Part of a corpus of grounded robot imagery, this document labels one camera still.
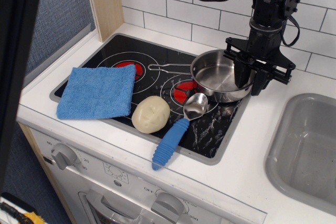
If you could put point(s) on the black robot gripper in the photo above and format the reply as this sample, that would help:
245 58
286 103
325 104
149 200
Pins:
259 53

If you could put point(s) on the oven door with handle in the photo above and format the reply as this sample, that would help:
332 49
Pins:
112 208

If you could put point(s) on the yellow and black object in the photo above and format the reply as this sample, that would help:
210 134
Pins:
28 217

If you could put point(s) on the grey oven knob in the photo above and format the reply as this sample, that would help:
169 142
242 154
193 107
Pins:
168 207
63 156

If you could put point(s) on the grey plastic sink basin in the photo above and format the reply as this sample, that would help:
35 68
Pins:
301 160

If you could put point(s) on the spoon with blue handle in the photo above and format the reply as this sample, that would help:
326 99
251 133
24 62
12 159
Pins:
194 108

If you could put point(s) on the silver pot with wire handle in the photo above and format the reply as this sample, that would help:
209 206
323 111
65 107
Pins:
214 75

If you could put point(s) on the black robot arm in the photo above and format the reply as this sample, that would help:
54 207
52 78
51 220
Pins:
269 12

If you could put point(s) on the black glass stovetop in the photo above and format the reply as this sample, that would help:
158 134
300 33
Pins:
165 72

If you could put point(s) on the grey right oven knob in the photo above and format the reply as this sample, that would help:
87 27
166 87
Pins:
168 207

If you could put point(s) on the blue microfiber cloth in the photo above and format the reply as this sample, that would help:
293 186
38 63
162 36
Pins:
97 93

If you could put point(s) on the grey left oven knob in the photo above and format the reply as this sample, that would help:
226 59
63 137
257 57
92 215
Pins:
63 156

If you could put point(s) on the cream plastic potato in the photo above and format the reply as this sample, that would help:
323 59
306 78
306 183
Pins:
151 115

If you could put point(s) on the light wooden post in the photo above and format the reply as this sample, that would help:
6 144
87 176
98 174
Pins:
108 17

